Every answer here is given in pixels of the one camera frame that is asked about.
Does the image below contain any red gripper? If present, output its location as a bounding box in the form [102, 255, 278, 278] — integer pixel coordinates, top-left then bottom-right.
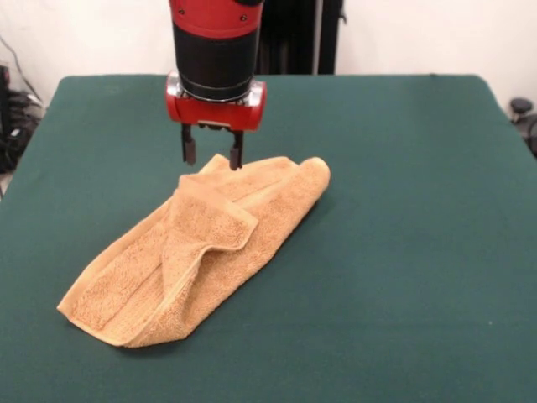
[164, 71, 268, 171]

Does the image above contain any tan terry towel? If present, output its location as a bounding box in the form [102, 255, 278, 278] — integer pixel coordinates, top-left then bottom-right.
[56, 154, 332, 349]

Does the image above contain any dark green table cloth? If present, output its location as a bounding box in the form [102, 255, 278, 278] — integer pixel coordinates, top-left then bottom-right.
[0, 74, 537, 403]

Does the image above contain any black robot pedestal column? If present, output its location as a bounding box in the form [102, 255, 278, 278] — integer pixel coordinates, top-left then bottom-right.
[255, 0, 349, 76]

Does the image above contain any dark pedestal leg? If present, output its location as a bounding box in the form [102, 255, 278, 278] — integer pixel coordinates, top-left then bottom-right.
[509, 97, 537, 159]
[0, 65, 45, 174]

